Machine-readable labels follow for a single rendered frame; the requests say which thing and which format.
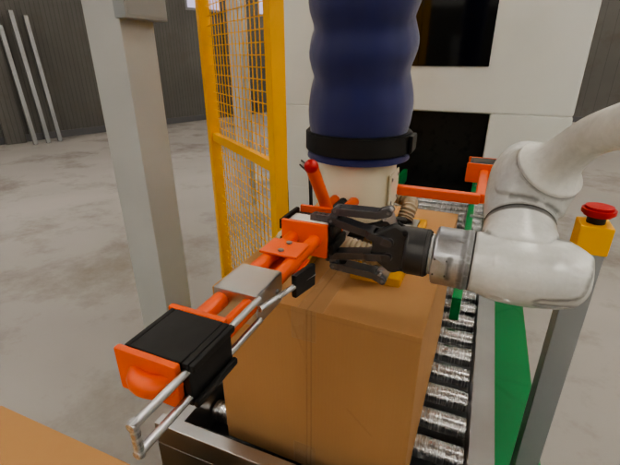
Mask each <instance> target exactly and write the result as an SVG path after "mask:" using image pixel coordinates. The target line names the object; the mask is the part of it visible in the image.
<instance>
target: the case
mask: <svg viewBox="0 0 620 465"><path fill-rule="evenodd" d="M414 218H416V219H423V220H427V224H426V227H425V229H432V231H434V233H435V234H436V233H437V230H438V228H439V227H441V226H444V227H449V228H457V222H458V214H454V213H447V212H440V211H433V210H426V209H417V211H416V214H415V215H414ZM314 264H315V265H316V278H315V285H314V286H312V287H311V288H310V289H308V290H307V291H306V292H304V293H302V294H301V295H300V296H298V297H297V298H294V297H292V293H291V292H290V293H289V294H287V295H286V296H284V297H283V298H282V300H281V301H280V303H279V304H278V305H277V306H276V307H275V308H274V309H273V310H272V311H271V313H270V314H269V315H268V316H267V317H266V318H265V319H264V321H263V322H262V323H261V325H260V326H259V327H258V328H257V329H256V330H255V331H254V333H253V334H252V335H251V336H250V337H249V338H248V339H247V340H246V342H245V343H244V344H243V345H242V346H241V347H240V348H239V349H238V351H237V352H236V353H235V354H234V355H233V356H232V357H236V358H237V362H238V363H237V365H236V366H235V367H234V368H233V369H232V371H231V372H230V373H229V374H228V375H227V376H226V377H225V378H224V379H223V380H222V382H223V390H224V398H225V407H226V416H227V424H228V433H229V435H231V436H233V437H236V438H238V439H241V440H243V441H245V442H247V443H250V444H252V445H255V446H257V447H261V448H264V449H265V450H267V451H270V452H272V453H275V454H277V455H280V456H282V457H284V458H286V459H290V460H293V461H295V462H298V463H300V464H303V465H410V462H411V454H412V451H413V447H414V442H415V438H416V435H417V430H418V426H419V422H420V418H421V414H422V410H423V403H424V399H425V394H426V390H427V387H428V382H429V378H430V374H431V370H432V366H433V361H434V358H435V350H436V346H437V343H438V338H439V334H440V329H441V324H442V317H443V312H444V305H445V300H446V293H447V286H443V285H438V284H433V283H431V282H430V281H429V274H426V276H423V277H420V276H415V275H411V274H406V273H405V276H404V278H403V280H402V282H401V285H400V286H399V287H393V286H388V285H381V284H379V283H375V282H371V281H366V280H357V279H353V278H351V274H350V273H346V272H342V271H338V270H335V269H331V268H330V266H329V265H330V263H329V261H326V259H325V258H322V257H318V258H317V259H316V261H315V262H314Z"/></svg>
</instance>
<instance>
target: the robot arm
mask: <svg viewBox="0 0 620 465"><path fill-rule="evenodd" d="M616 150H620V102H619V103H617V104H614V105H612V106H609V107H606V108H604V109H601V110H600V111H597V112H595V113H592V114H590V115H588V116H586V117H584V118H582V119H580V120H578V121H577V122H576V123H574V124H573V125H571V126H569V127H568V128H566V129H565V130H563V131H562V132H561V133H559V134H558V135H557V136H555V137H553V138H552V139H551V140H549V141H547V142H545V143H541V142H536V141H521V142H518V143H515V144H513V145H511V146H509V147H508V148H507V149H505V150H504V151H503V152H502V153H501V154H500V155H499V157H498V158H497V159H496V161H495V163H494V165H493V167H492V169H491V172H490V174H489V178H488V181H487V186H486V190H485V197H484V204H483V214H484V221H483V229H482V231H481V232H476V233H475V231H473V230H461V229H456V228H449V227H444V226H441V227H439V228H438V230H437V233H436V234H435V233H434V231H432V229H425V228H420V227H413V226H406V225H404V224H402V223H401V222H399V221H397V219H396V216H395V213H394V211H395V207H394V206H393V205H389V206H385V207H382V208H376V207H367V206H357V205H348V204H337V205H336V206H335V207H334V208H333V209H332V210H331V213H325V212H319V211H315V212H313V213H312V214H310V215H307V214H301V213H295V214H294V215H293V216H291V217H290V219H293V220H298V221H309V222H315V223H321V224H326V225H328V227H329V226H330V225H335V226H336V227H338V228H341V229H343V230H345V231H348V232H351V233H356V234H358V235H361V236H363V237H365V238H366V239H367V240H369V241H372V246H369V247H339V249H338V250H337V251H336V252H335V253H334V254H333V256H331V255H329V254H328V257H327V258H325V259H326V261H329V263H330V265H329V266H330V268H331V269H335V270H338V271H342V272H346V273H350V274H353V275H357V276H361V277H365V278H368V279H372V280H374V281H376V282H377V283H379V284H381V285H384V284H385V283H386V281H387V279H388V276H389V274H390V273H391V272H396V271H401V272H403V273H406V274H411V275H415V276H420V277H423V276H426V274H429V281H430V282H431V283H433V284H438V285H443V286H447V287H452V288H457V289H459V290H465V289H466V291H469V292H475V293H477V294H480V295H481V296H482V297H484V298H486V299H490V300H493V301H496V302H499V303H503V304H512V305H516V306H523V307H529V308H540V309H553V310H563V309H573V308H576V307H577V306H579V305H580V304H582V303H584V302H585V301H586V300H587V298H588V297H589V296H590V293H591V290H592V286H593V282H594V275H595V259H594V257H593V256H592V255H591V254H589V253H588V252H587V251H585V250H584V249H583V248H581V247H579V246H578V245H576V244H574V243H572V242H569V241H566V240H562V239H559V234H558V232H557V221H558V219H559V218H561V217H563V216H564V214H565V212H566V209H567V208H568V206H569V205H570V203H571V202H572V200H573V199H574V197H575V196H576V194H577V193H578V192H579V191H580V190H581V188H582V186H583V178H582V174H581V173H582V171H583V170H584V169H585V168H586V167H587V166H588V165H589V164H590V163H591V162H592V161H593V160H595V159H596V158H598V157H600V156H601V155H603V154H604V153H607V152H611V151H616ZM348 217H354V218H362V219H371V220H382V221H386V222H388V223H389V224H388V225H386V226H384V227H382V228H381V227H378V226H375V225H369V224H366V223H363V222H360V221H356V220H354V219H351V218H348ZM352 260H365V261H377V262H378V263H379V264H380V265H381V266H382V268H378V267H375V266H371V265H367V264H364V263H360V262H355V261H352Z"/></svg>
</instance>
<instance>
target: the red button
mask: <svg viewBox="0 0 620 465"><path fill-rule="evenodd" d="M581 211H582V212H583V214H584V215H586V216H587V219H586V222H587V223H590V224H593V225H605V223H606V221H607V220H610V219H612V218H615V217H616V216H617V213H618V210H617V209H615V207H613V206H611V205H608V204H604V203H599V202H588V203H586V204H584V205H582V206H581Z"/></svg>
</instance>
